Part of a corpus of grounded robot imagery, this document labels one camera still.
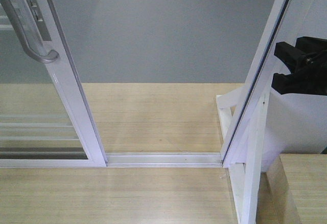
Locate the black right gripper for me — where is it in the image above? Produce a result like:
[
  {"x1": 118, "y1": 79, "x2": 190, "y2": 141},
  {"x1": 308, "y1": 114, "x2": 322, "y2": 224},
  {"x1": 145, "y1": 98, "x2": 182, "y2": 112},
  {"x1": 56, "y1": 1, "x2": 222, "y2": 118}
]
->
[{"x1": 271, "y1": 36, "x2": 326, "y2": 94}]

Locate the grey door handle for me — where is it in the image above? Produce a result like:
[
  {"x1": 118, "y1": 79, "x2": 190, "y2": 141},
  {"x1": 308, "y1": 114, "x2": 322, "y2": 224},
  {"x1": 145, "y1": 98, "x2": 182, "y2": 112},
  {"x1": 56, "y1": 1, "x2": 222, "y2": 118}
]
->
[{"x1": 0, "y1": 0, "x2": 60, "y2": 64}]

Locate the white framed transparent sliding door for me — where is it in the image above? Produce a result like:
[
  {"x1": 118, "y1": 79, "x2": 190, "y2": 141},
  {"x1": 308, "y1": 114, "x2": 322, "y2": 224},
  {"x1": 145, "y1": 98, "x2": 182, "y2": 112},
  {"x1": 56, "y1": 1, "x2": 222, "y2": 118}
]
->
[{"x1": 1, "y1": 0, "x2": 107, "y2": 168}]

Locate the white back panel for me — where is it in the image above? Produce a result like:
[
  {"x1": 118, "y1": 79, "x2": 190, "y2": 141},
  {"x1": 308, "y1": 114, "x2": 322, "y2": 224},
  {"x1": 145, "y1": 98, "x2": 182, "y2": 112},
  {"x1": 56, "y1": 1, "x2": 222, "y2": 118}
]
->
[{"x1": 262, "y1": 0, "x2": 326, "y2": 171}]

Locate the light wooden box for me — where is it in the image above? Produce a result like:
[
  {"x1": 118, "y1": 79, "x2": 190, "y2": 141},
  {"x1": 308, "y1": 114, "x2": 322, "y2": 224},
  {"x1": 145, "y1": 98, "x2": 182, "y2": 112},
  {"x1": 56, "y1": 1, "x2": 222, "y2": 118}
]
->
[{"x1": 256, "y1": 154, "x2": 326, "y2": 223}]

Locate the light wooden base board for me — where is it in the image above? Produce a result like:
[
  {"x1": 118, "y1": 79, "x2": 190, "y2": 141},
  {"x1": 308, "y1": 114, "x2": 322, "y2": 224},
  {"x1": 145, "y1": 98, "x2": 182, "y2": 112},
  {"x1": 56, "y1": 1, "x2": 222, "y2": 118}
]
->
[{"x1": 1, "y1": 83, "x2": 238, "y2": 223}]

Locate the aluminium floor track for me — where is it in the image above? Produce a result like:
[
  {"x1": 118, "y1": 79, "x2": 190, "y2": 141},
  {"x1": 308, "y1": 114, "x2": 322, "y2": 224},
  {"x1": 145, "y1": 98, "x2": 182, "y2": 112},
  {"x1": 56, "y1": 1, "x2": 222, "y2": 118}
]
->
[{"x1": 106, "y1": 152, "x2": 222, "y2": 168}]

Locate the white door jamb frame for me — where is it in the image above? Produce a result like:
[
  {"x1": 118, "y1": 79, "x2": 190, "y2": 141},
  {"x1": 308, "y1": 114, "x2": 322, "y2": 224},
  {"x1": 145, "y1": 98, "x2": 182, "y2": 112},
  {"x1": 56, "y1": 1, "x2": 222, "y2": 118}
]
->
[{"x1": 216, "y1": 0, "x2": 307, "y2": 168}]

